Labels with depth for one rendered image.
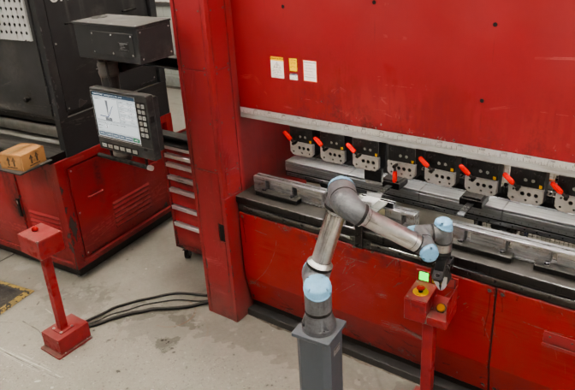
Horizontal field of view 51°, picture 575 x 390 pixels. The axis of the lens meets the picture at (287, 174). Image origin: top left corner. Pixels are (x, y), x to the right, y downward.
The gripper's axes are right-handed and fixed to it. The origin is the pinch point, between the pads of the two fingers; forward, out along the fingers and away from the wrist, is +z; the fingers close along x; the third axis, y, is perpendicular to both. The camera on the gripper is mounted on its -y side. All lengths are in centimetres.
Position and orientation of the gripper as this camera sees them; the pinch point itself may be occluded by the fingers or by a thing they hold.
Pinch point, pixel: (440, 288)
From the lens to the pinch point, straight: 283.8
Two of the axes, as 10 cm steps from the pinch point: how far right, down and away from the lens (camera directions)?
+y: 5.1, -4.5, 7.4
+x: -8.6, -1.7, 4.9
